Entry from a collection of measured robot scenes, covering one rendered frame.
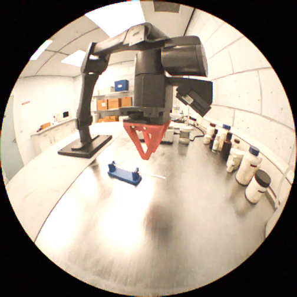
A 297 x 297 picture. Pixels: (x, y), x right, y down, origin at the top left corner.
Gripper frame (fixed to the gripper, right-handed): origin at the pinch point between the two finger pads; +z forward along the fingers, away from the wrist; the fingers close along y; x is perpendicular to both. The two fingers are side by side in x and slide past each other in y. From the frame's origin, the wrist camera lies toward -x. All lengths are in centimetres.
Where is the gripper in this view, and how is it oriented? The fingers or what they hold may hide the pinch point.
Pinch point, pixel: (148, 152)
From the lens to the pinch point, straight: 21.8
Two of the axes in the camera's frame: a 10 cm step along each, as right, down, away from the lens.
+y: 4.0, -3.7, 8.4
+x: -9.2, -1.8, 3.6
